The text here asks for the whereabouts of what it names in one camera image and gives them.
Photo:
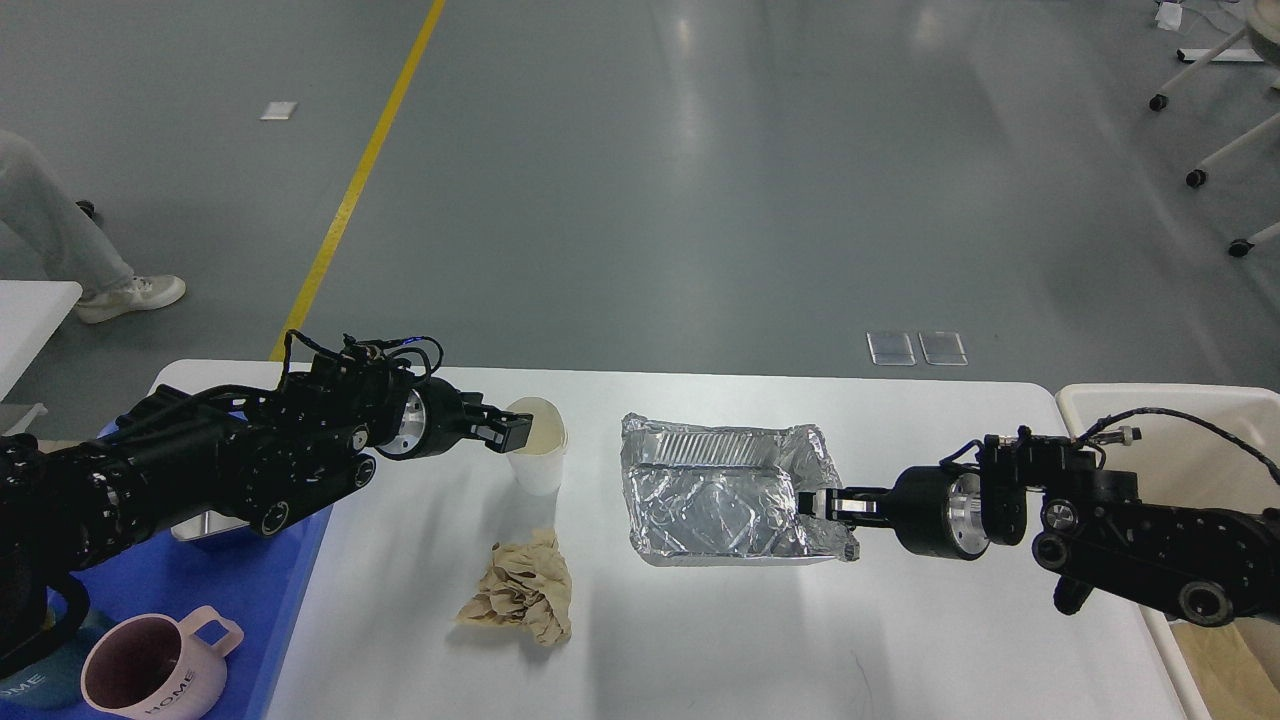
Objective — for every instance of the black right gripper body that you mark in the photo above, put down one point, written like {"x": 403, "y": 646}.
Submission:
{"x": 938, "y": 513}

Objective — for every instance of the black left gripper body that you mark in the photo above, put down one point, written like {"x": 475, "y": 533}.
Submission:
{"x": 434, "y": 419}

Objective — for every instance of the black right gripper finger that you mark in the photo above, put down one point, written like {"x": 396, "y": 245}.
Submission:
{"x": 854, "y": 514}
{"x": 829, "y": 496}

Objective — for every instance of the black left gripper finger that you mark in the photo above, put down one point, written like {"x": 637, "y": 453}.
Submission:
{"x": 477, "y": 414}
{"x": 501, "y": 436}

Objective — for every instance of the white paper cup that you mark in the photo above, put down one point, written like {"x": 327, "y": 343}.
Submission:
{"x": 538, "y": 466}

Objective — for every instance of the aluminium foil tray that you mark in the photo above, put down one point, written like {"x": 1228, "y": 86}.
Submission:
{"x": 699, "y": 497}

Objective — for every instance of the brown paper napkin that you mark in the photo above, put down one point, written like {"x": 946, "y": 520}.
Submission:
{"x": 526, "y": 586}

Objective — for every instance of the stainless steel rectangular container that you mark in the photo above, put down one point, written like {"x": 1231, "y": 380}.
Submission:
{"x": 211, "y": 530}

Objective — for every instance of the pink HOME mug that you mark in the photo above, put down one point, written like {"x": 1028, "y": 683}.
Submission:
{"x": 156, "y": 667}

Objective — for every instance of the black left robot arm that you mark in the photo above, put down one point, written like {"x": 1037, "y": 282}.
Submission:
{"x": 270, "y": 457}

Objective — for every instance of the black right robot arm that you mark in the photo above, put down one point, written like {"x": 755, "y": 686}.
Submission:
{"x": 1208, "y": 567}

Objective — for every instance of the right clear floor plate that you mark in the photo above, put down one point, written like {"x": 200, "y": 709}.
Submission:
{"x": 943, "y": 348}

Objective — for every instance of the clear floor plate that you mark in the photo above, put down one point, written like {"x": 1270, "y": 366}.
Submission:
{"x": 943, "y": 348}
{"x": 890, "y": 348}

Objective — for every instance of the left clear floor plate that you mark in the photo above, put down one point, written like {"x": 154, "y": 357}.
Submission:
{"x": 890, "y": 348}

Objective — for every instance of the blue plastic tray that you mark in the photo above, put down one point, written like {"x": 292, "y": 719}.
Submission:
{"x": 258, "y": 582}

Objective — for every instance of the white plastic bin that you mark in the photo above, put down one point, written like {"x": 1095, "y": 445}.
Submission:
{"x": 1180, "y": 464}

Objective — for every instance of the white side table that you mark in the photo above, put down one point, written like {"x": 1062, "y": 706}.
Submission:
{"x": 30, "y": 313}

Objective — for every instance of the person in grey trousers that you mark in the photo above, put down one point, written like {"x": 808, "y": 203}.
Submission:
{"x": 70, "y": 245}

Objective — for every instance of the dark blue HOME mug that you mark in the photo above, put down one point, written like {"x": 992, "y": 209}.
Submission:
{"x": 55, "y": 682}

